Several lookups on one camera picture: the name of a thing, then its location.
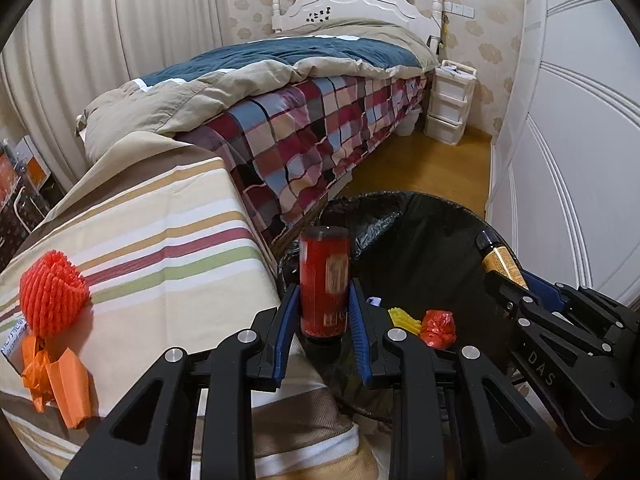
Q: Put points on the bin with black liner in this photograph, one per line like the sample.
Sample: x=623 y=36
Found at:
x=425 y=240

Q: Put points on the white and orange box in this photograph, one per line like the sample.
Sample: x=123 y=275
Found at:
x=35 y=167

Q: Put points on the orange plastic bag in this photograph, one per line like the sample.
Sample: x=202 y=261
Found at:
x=70 y=385

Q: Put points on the white plastic drawer unit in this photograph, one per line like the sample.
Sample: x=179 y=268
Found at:
x=450 y=105

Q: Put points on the white wall switch panel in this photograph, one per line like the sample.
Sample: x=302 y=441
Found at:
x=459 y=9

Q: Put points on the small white bucket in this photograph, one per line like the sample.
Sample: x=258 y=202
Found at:
x=409 y=122

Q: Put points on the white wardrobe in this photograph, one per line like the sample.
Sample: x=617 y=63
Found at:
x=575 y=135

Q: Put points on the cream curtain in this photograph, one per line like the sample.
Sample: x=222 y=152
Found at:
x=110 y=35

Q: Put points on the white metal rack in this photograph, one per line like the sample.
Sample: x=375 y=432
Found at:
x=22 y=210

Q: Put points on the dark bottle with yellow label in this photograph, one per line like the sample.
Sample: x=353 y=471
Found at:
x=500 y=260

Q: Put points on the red foam fruit net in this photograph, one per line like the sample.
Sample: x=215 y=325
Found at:
x=52 y=295

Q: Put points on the brown patterned storage box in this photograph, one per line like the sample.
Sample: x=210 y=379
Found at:
x=12 y=225

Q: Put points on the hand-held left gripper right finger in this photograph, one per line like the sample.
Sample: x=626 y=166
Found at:
x=359 y=325

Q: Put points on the red plastic bag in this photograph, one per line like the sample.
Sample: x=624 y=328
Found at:
x=437 y=329

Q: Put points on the white printed paper packet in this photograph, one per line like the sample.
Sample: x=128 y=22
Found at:
x=12 y=337

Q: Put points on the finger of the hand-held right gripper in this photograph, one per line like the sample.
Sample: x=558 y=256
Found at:
x=550 y=370
x=600 y=325

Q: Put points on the white bed headboard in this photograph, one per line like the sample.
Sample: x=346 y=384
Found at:
x=350 y=0

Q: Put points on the bed with plaid sheet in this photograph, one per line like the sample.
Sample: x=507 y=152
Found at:
x=250 y=70

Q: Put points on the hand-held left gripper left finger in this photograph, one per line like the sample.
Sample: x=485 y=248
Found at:
x=287 y=310

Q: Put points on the yellow foam fruit net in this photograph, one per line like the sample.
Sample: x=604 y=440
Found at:
x=404 y=319

